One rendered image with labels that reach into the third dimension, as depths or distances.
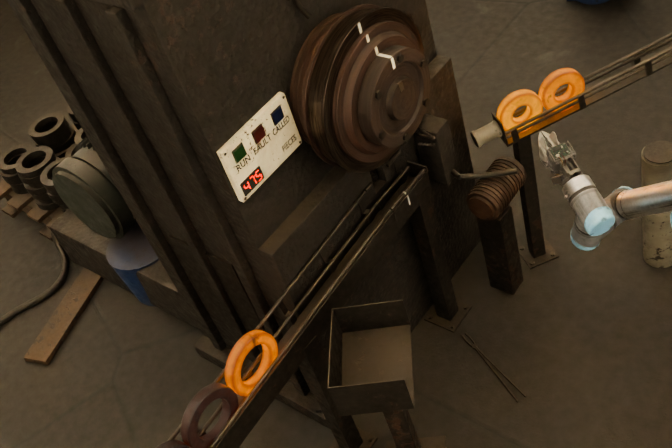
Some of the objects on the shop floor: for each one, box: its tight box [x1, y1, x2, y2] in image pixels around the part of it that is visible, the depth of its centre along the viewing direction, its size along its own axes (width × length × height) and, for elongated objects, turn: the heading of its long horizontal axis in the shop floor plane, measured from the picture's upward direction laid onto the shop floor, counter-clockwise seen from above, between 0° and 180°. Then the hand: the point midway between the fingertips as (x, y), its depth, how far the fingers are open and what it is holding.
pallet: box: [0, 105, 87, 241], centre depth 427 cm, size 120×82×44 cm
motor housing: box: [467, 156, 527, 295], centre depth 309 cm, size 13×22×54 cm, turn 157°
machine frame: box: [0, 0, 481, 429], centre depth 285 cm, size 73×108×176 cm
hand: (542, 136), depth 272 cm, fingers closed
